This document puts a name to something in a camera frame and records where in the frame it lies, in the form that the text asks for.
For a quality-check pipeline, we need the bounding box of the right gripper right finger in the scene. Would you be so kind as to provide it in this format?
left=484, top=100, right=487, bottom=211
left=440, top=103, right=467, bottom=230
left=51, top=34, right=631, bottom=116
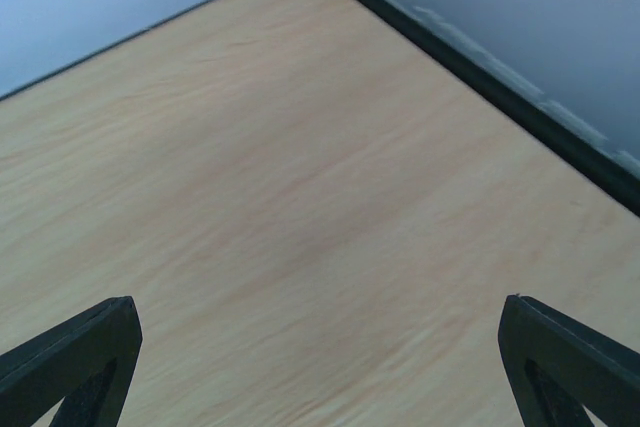
left=498, top=295, right=639, bottom=426

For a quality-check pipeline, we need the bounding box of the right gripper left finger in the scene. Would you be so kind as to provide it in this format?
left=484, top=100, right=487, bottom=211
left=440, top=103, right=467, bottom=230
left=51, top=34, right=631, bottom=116
left=1, top=296, right=142, bottom=426

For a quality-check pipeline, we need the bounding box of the black frame bottom rail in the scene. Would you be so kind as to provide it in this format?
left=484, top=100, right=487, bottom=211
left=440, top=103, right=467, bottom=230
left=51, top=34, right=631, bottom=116
left=356, top=0, right=639, bottom=215

